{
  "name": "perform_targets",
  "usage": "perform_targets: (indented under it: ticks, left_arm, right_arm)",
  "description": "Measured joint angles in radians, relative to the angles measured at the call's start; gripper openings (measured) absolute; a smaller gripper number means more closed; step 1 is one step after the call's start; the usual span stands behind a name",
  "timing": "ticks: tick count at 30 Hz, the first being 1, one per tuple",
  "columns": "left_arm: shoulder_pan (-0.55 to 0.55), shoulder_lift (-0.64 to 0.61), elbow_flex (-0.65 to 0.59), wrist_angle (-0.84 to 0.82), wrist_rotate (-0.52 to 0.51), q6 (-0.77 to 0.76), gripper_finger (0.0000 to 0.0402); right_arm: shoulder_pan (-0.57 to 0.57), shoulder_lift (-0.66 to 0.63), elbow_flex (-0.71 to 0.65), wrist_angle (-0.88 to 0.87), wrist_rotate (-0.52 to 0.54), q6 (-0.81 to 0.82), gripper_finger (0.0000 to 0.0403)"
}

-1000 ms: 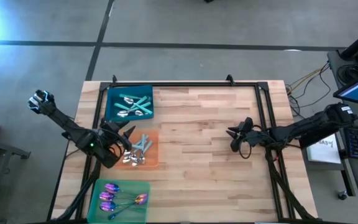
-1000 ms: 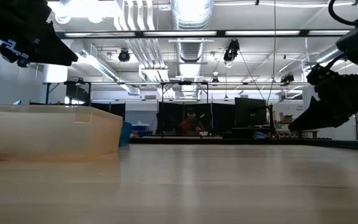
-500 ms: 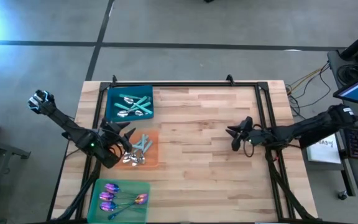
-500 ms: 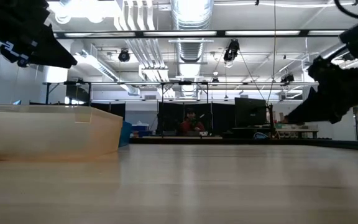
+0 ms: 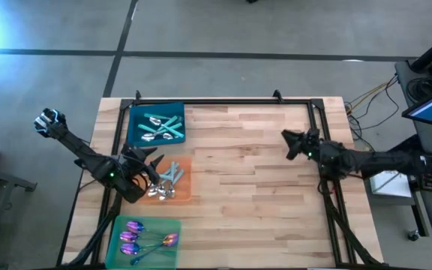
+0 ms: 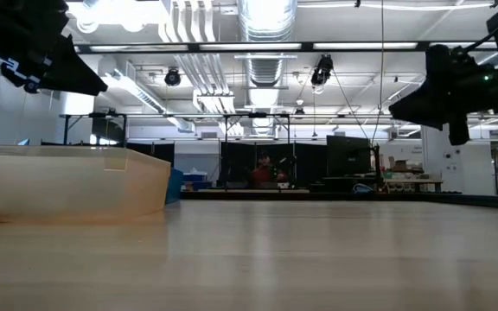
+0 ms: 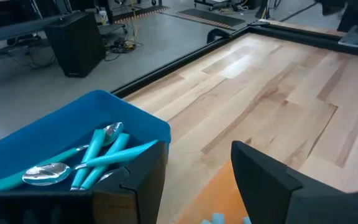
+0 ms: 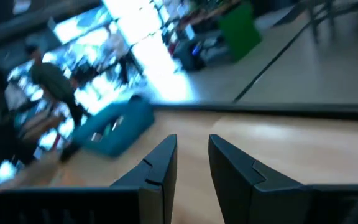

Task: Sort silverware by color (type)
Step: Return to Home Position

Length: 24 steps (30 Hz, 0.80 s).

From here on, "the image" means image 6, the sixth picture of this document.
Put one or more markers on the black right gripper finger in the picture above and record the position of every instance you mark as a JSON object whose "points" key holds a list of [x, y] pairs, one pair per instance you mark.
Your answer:
{"points": [[422, 108]]}

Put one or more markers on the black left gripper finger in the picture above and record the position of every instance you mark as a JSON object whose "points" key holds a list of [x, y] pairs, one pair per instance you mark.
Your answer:
{"points": [[72, 73]]}

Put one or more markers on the dark screen on rig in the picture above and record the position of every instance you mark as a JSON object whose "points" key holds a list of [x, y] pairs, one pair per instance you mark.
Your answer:
{"points": [[108, 129]]}

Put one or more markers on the wooden work table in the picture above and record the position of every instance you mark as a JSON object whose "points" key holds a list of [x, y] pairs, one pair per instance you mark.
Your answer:
{"points": [[413, 181]]}

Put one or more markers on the black computer monitor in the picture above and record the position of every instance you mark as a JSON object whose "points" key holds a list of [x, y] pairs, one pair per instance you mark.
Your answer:
{"points": [[348, 155]]}

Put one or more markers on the black ceiling spotlight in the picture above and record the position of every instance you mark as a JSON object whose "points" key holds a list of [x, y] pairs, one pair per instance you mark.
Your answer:
{"points": [[172, 78]]}

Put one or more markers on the orange plastic bin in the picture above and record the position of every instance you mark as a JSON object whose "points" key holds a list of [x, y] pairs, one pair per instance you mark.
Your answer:
{"points": [[72, 185]]}

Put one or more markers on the blue plastic bin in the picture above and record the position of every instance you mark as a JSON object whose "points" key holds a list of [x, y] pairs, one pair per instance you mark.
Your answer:
{"points": [[174, 185]]}

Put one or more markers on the blue storage box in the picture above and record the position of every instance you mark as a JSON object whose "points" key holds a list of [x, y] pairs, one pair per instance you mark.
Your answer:
{"points": [[195, 179]]}

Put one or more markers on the person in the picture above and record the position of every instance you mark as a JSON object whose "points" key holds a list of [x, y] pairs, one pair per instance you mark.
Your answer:
{"points": [[266, 173]]}

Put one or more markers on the black partition curtain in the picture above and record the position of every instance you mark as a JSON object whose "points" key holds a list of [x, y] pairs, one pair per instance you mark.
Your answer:
{"points": [[236, 164]]}

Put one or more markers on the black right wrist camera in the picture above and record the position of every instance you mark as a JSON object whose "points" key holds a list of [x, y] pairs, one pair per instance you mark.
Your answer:
{"points": [[441, 62]]}

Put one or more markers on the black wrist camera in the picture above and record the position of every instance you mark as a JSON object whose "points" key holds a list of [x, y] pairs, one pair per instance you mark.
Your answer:
{"points": [[441, 62], [46, 17]]}

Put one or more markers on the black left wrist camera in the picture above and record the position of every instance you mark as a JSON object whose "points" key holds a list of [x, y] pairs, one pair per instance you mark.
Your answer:
{"points": [[46, 17]]}

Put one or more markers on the black hanging camera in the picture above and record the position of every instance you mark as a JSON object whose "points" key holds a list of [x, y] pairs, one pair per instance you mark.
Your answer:
{"points": [[323, 69]]}

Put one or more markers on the black aluminium table frame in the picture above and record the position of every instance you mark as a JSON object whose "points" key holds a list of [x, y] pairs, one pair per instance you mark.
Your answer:
{"points": [[361, 196]]}

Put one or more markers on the black overhead frame beam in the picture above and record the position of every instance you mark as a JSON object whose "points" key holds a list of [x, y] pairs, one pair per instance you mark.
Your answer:
{"points": [[193, 47]]}

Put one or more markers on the silver ventilation duct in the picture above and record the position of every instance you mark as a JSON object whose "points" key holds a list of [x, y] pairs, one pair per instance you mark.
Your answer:
{"points": [[266, 26]]}

